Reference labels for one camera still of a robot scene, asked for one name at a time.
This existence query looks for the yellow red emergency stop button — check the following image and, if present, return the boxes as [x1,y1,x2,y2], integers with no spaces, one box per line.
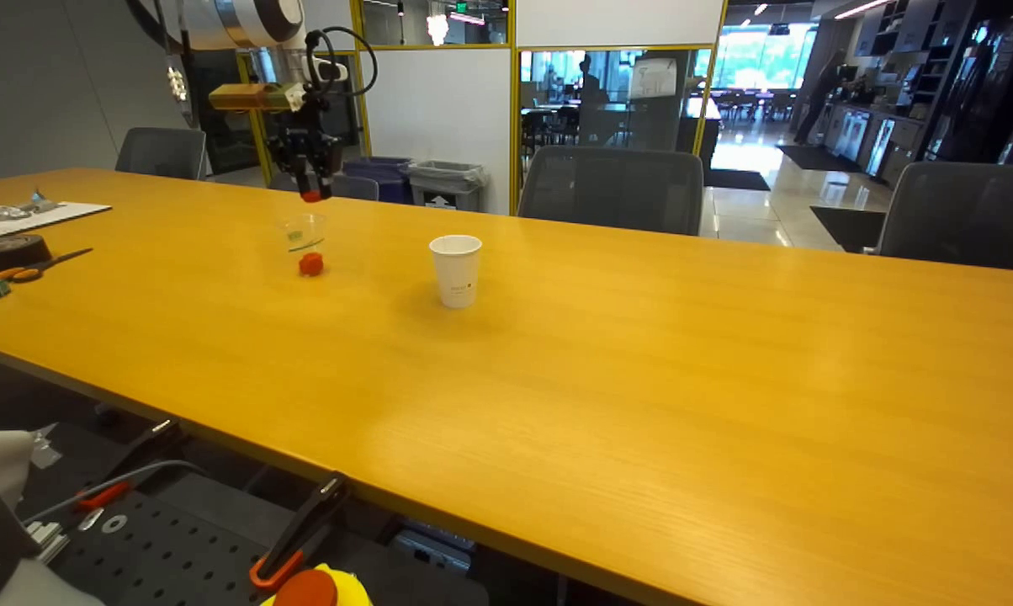
[263,564,375,606]

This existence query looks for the red handled screwdriver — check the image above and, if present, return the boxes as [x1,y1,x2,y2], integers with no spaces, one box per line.
[26,481,132,526]

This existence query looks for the grey office chair centre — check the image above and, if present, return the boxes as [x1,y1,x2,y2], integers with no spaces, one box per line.
[522,144,703,236]

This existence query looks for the red ring edge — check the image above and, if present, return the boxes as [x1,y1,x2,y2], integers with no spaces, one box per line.
[301,190,326,204]

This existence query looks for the grey office chair right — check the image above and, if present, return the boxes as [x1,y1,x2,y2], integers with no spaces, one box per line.
[878,160,1013,268]

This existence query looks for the clear plastic cup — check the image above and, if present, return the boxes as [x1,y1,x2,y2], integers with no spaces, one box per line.
[282,211,326,277]

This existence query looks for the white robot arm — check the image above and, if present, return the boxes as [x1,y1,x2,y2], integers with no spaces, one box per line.
[123,0,346,201]

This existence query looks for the black tape roll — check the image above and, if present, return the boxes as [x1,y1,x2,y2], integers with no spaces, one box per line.
[0,236,49,268]

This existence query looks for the white paper sheet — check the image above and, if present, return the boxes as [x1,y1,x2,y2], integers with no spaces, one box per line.
[0,201,111,236]

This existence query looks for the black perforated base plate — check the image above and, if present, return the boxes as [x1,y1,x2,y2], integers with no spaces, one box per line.
[55,479,491,606]

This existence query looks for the black orange clamp tool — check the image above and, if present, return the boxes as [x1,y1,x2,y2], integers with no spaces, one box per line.
[250,479,339,596]

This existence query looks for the white paper cup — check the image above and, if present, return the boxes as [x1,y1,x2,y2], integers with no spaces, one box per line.
[426,231,480,310]

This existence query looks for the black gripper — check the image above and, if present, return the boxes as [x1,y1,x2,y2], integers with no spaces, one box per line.
[268,85,342,199]

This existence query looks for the wrist camera on wooden mount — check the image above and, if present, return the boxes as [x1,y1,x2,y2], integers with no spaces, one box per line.
[208,82,304,113]

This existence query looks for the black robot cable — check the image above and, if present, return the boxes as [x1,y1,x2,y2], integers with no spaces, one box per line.
[122,0,381,105]

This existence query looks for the orange handled scissors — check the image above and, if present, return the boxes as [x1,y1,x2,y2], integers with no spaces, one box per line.
[0,246,92,284]

